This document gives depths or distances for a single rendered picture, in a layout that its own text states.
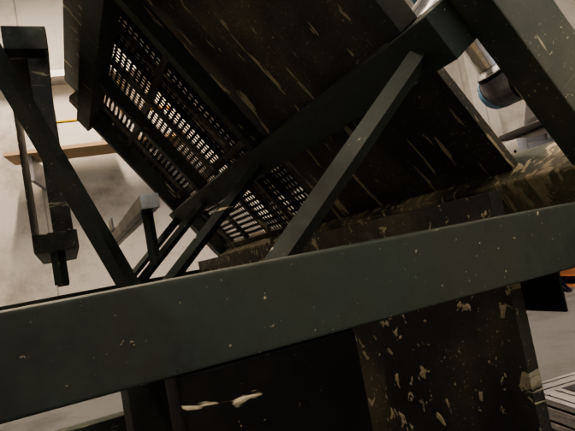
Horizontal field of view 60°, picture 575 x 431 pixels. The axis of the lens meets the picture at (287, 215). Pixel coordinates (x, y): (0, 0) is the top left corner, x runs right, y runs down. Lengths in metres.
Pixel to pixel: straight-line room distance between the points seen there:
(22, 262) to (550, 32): 4.86
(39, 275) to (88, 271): 0.42
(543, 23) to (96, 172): 4.70
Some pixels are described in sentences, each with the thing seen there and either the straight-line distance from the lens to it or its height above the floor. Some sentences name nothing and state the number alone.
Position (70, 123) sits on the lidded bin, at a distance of 4.78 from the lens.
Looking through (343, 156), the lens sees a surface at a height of 0.91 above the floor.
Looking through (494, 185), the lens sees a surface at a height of 0.85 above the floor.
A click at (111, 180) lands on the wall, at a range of 5.21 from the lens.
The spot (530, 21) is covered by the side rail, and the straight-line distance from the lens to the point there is 0.86.
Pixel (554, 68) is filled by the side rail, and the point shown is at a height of 0.99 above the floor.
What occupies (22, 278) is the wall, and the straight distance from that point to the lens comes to 5.25.
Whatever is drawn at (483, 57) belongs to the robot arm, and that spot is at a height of 1.30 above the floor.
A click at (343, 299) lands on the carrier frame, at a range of 0.56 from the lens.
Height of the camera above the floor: 0.80
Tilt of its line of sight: 4 degrees up
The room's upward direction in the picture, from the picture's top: 11 degrees counter-clockwise
